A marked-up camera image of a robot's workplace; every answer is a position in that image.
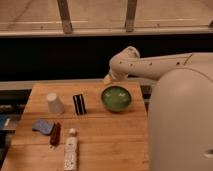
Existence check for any green bowl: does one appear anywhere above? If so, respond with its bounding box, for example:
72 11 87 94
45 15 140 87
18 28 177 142
101 86 132 112

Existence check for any right metal window post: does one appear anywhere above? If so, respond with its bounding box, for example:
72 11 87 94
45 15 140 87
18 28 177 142
125 0 137 32

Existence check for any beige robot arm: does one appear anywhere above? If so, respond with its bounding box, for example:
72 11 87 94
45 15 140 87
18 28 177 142
104 46 213 171

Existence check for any white remote control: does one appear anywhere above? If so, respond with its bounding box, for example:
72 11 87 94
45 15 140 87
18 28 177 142
64 137 78 171

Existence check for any metal window post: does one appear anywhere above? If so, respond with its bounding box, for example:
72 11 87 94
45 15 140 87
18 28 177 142
125 0 137 32
57 0 73 34

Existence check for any small white ball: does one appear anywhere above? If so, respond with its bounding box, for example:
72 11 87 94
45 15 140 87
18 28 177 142
69 128 77 136

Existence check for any black white striped eraser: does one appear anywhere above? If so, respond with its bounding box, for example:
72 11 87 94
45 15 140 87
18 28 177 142
73 94 86 115

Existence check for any left metal window post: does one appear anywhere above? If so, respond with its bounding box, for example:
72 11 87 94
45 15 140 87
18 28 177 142
57 0 73 34

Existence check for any white ceramic cup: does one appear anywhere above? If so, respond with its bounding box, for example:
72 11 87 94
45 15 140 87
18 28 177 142
46 93 65 114

